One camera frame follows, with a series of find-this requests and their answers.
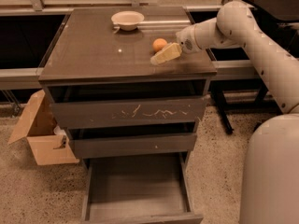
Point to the black side table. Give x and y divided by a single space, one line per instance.
267 31

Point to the grey bottom drawer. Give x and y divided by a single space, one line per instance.
145 189

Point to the grey drawer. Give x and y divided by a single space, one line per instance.
119 113
133 145
145 189

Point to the grey middle drawer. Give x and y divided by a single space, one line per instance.
133 145

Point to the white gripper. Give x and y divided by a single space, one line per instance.
186 40

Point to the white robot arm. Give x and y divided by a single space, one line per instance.
270 185

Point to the brown cardboard box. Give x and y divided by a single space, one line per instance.
38 126

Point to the orange fruit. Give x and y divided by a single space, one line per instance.
159 44

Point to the white paper bowl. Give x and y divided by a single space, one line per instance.
127 20

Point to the grey drawer cabinet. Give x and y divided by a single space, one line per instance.
93 61

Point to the grey top drawer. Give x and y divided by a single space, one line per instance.
119 113

